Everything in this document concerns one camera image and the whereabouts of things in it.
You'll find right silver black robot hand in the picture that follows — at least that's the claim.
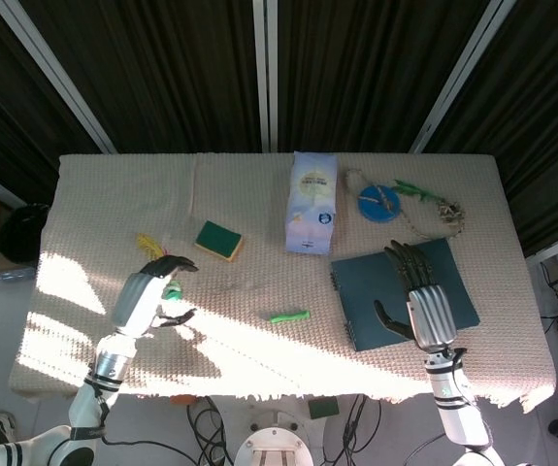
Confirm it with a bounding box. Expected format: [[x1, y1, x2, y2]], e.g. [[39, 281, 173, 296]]
[[373, 239, 458, 351]]

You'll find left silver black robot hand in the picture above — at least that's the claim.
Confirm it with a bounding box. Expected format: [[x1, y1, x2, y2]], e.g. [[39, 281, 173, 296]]
[[111, 255, 201, 341]]

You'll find green toy bean pod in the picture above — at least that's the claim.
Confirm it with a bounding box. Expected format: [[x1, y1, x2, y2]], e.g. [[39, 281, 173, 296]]
[[268, 309, 311, 324]]

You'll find feather shuttlecock green base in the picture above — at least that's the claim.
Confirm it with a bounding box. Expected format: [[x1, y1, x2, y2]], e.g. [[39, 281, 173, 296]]
[[135, 232, 183, 301]]

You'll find dark blue spiral notebook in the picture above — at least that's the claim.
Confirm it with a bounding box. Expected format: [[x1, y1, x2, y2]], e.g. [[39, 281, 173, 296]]
[[330, 237, 481, 351]]

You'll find green yellow sponge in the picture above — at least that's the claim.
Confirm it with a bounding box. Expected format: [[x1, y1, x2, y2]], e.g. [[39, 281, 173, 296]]
[[193, 220, 246, 265]]

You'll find blue round disc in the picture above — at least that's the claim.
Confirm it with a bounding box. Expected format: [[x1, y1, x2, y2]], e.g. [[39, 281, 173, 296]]
[[358, 183, 400, 224]]

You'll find clear plastic water bottle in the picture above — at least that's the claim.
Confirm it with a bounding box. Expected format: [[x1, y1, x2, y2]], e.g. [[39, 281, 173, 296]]
[[0, 265, 35, 288]]

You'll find green feather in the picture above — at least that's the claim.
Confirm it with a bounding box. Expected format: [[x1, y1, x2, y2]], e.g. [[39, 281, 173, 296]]
[[393, 179, 438, 203]]

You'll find green block under table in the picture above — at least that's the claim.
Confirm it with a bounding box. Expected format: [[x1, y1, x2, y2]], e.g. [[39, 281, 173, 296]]
[[307, 398, 339, 421]]

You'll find beige waffle tablecloth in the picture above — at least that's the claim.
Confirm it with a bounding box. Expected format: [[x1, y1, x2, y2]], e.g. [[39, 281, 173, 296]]
[[9, 152, 558, 414]]

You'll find light blue tissue pack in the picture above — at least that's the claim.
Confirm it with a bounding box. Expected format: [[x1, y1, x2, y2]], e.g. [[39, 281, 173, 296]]
[[284, 150, 341, 254]]

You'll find white robot torso base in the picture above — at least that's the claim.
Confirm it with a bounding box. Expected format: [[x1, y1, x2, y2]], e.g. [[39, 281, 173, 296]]
[[233, 411, 314, 466]]

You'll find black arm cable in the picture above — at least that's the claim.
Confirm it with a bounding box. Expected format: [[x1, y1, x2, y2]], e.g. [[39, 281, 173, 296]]
[[88, 378, 202, 448]]

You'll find white frame post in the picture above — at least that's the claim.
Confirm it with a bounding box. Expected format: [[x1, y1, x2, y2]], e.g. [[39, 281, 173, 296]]
[[409, 0, 523, 153], [0, 0, 115, 154], [252, 0, 279, 152]]

